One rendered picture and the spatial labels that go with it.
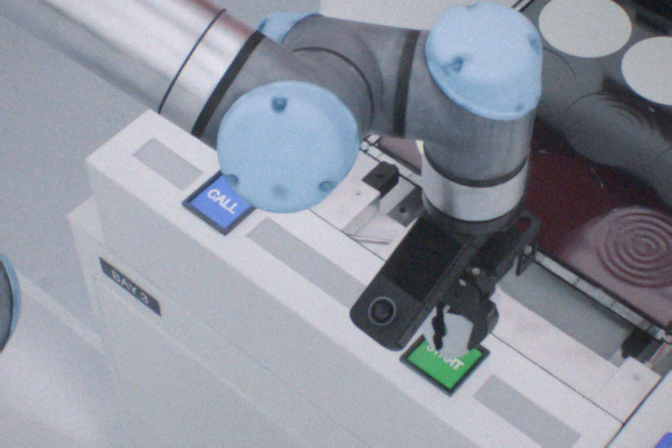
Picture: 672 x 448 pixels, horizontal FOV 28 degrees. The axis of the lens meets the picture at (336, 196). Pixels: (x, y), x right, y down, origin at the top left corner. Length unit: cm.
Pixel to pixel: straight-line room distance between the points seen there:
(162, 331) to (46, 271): 100
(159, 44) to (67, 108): 192
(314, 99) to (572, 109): 71
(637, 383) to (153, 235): 47
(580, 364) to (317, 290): 25
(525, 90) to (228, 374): 63
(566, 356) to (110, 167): 46
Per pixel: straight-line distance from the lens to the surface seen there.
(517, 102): 89
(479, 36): 89
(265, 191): 78
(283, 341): 126
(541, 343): 129
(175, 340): 147
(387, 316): 100
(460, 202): 96
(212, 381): 146
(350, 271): 122
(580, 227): 135
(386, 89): 90
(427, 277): 100
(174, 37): 79
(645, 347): 134
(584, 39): 152
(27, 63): 281
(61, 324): 239
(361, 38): 90
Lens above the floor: 195
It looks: 51 degrees down
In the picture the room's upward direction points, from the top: 1 degrees counter-clockwise
